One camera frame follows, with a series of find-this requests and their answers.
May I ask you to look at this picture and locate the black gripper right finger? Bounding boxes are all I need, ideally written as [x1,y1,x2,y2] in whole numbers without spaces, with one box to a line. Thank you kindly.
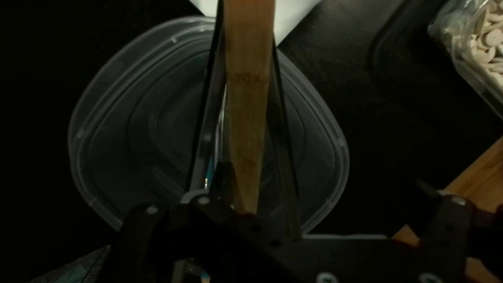
[413,179,476,283]

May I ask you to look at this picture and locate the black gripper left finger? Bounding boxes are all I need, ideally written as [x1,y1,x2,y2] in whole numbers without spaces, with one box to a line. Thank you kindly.
[99,201,179,283]

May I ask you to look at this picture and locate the wooden spoon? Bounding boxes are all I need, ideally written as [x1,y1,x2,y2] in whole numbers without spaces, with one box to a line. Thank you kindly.
[218,0,276,215]

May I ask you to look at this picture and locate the clear plastic bowl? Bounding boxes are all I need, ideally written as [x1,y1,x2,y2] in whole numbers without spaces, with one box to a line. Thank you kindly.
[66,14,352,236]

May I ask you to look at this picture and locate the clear container of white pieces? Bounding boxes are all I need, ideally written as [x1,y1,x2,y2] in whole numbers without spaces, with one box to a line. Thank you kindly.
[426,0,503,121]

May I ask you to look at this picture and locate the white paper napkin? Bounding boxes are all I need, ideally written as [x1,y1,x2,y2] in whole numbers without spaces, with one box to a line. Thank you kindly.
[188,0,322,44]

